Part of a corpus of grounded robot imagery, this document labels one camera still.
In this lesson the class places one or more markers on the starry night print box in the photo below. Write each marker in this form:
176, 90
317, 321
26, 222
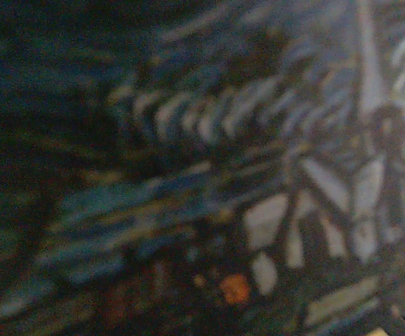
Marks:
202, 168

